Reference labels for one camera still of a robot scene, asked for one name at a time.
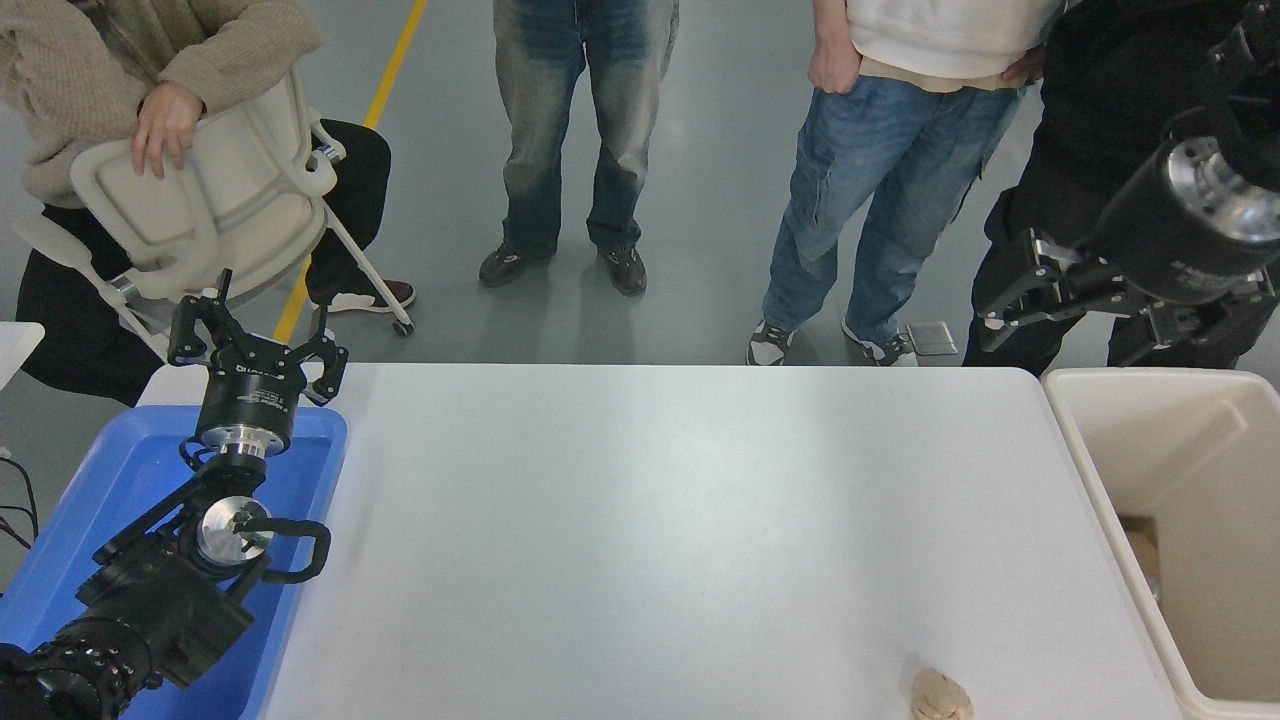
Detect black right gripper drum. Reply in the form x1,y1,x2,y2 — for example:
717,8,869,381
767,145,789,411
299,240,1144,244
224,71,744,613
1085,148,1280,307

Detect white side table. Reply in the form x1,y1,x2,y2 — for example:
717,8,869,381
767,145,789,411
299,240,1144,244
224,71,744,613
0,320,46,391

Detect large pale bin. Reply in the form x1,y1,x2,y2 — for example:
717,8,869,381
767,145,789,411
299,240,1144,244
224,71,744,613
1040,367,1280,720

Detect black cables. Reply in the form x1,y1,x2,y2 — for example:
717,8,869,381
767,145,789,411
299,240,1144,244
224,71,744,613
0,455,41,553

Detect person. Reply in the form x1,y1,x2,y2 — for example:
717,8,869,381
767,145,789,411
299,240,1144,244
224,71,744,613
962,0,1280,369
745,0,1066,366
0,0,418,407
478,0,683,297

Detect cream plastic chair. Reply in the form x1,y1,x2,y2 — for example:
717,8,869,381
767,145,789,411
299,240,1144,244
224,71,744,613
12,62,416,361

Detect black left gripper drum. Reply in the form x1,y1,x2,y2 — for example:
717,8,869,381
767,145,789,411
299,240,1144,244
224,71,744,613
196,340,307,434

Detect blue plastic tray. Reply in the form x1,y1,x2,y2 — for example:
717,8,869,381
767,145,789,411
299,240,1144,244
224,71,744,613
0,403,349,720

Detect grey metal floor plate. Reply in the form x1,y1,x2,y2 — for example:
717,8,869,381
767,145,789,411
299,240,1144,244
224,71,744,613
905,320,959,356

